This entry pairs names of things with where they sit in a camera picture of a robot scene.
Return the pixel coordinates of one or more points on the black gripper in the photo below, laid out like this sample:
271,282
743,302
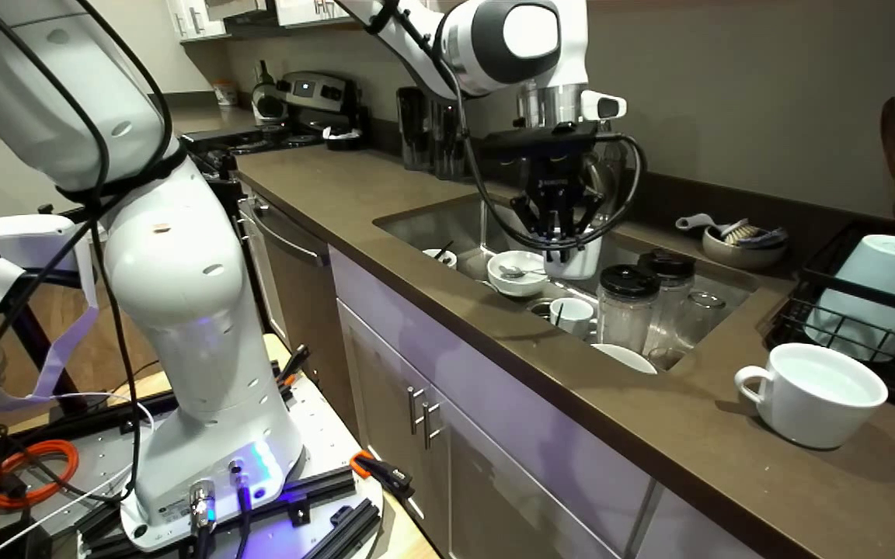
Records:
557,189

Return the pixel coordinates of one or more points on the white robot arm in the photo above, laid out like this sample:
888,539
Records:
188,311

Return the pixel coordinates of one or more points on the stainless steel sink basin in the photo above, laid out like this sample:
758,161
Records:
449,221

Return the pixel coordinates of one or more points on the pale counter cabinet front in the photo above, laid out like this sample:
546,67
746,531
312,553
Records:
488,446

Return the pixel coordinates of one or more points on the brushed steel faucet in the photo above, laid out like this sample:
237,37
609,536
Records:
614,189

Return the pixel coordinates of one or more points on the small white cup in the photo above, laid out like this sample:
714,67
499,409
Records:
572,314

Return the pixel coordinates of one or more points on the clear jar black lid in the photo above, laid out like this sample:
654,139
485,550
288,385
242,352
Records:
668,283
627,311

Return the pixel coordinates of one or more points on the white plate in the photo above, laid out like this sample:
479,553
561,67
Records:
439,256

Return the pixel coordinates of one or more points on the white dish brush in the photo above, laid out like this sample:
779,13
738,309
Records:
698,221

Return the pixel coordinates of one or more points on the white shallow bowl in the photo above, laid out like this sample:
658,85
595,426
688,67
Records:
622,360

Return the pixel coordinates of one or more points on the black cylinder canister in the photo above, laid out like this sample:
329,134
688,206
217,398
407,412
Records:
449,130
412,126

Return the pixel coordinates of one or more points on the clear glass jar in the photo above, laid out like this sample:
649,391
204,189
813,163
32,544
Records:
700,311

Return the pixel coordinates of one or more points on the grey sponge bowl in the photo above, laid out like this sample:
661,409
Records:
743,249

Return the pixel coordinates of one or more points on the stainless dishwasher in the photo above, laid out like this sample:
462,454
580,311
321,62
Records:
296,301

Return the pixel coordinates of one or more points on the grey black countertop appliance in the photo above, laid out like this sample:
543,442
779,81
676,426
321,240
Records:
312,97

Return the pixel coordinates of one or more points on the orange black clamp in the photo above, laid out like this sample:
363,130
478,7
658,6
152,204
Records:
293,368
380,476

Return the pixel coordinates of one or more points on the robot mounting table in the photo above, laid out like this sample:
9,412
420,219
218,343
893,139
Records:
329,431

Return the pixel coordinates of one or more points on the pale teal cup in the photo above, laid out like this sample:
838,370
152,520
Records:
878,282

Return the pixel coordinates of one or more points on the black aluminium rails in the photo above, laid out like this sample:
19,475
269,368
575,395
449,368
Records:
262,495

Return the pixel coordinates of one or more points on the white box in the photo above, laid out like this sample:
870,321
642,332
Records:
24,240

